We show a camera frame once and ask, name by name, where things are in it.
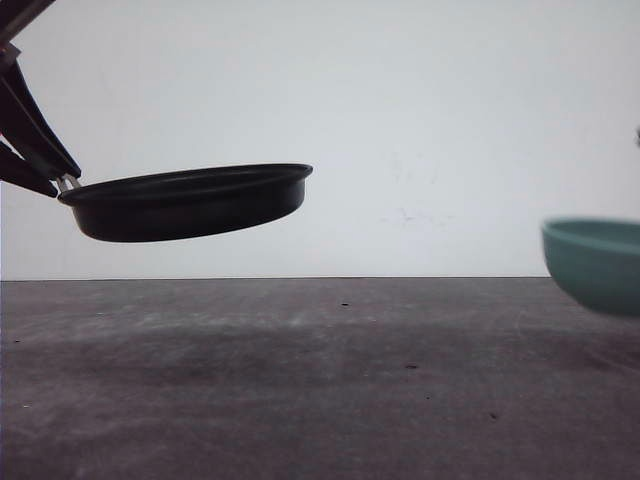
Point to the teal ceramic bowl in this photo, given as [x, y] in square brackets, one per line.
[595, 261]

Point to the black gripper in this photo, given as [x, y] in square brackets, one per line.
[22, 123]

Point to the black frying pan mint handle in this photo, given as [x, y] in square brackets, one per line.
[187, 204]

